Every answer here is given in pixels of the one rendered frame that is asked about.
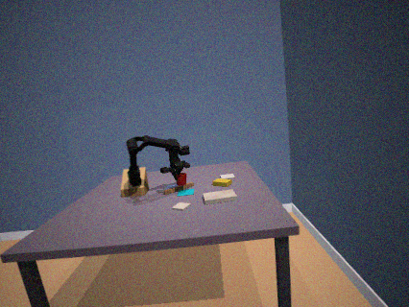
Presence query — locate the red cup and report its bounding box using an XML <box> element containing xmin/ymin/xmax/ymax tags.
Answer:
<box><xmin>176</xmin><ymin>173</ymin><xmax>186</xmax><ymax>186</ymax></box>

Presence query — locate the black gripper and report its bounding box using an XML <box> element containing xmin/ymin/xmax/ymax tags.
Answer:
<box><xmin>160</xmin><ymin>157</ymin><xmax>190</xmax><ymax>181</ymax></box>

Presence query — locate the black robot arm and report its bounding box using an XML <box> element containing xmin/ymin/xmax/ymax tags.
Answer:
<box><xmin>127</xmin><ymin>135</ymin><xmax>190</xmax><ymax>187</ymax></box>

